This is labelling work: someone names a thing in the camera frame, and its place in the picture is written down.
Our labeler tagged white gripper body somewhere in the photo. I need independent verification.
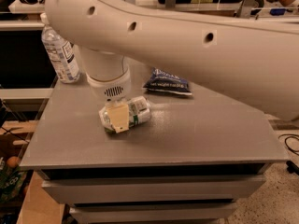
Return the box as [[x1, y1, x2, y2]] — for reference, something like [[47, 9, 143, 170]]
[[86, 66, 131, 102]]

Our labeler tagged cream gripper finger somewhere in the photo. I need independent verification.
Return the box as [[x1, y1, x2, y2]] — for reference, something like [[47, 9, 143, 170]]
[[106, 101, 129, 133]]

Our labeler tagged green white 7up can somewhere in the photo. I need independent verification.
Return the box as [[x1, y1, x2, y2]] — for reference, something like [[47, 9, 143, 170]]
[[99, 96, 150, 133]]

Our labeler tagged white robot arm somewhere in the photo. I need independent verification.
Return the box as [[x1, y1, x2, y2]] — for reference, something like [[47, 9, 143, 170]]
[[45, 0, 299, 124]]

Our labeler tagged blue kettle chips bag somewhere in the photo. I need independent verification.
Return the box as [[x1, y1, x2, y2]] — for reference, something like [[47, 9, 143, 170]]
[[144, 68, 192, 95]]

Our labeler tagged clear plastic water bottle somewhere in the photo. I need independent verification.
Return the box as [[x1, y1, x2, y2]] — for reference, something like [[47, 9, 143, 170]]
[[40, 13, 80, 83]]

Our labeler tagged upper grey drawer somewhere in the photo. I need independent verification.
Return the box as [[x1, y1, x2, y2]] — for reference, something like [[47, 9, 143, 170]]
[[42, 175, 265, 204]]

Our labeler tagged grey drawer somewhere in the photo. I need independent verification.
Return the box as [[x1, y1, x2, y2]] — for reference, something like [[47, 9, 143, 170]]
[[42, 175, 265, 204], [70, 203, 236, 224]]

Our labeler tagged orange fruit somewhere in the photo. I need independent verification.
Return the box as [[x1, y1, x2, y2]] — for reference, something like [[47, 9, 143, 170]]
[[7, 156, 21, 168]]

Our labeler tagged green package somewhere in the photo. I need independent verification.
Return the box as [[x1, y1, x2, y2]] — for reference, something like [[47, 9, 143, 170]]
[[0, 169, 27, 203]]

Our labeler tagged lower grey drawer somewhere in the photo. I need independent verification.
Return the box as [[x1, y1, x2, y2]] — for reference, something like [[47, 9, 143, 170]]
[[70, 203, 236, 224]]

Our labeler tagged blue object on shelf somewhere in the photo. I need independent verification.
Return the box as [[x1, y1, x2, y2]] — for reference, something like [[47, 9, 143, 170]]
[[270, 7, 286, 16]]

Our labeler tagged black cable on floor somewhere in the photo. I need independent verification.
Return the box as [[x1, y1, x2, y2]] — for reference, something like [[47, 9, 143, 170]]
[[278, 133, 299, 157]]

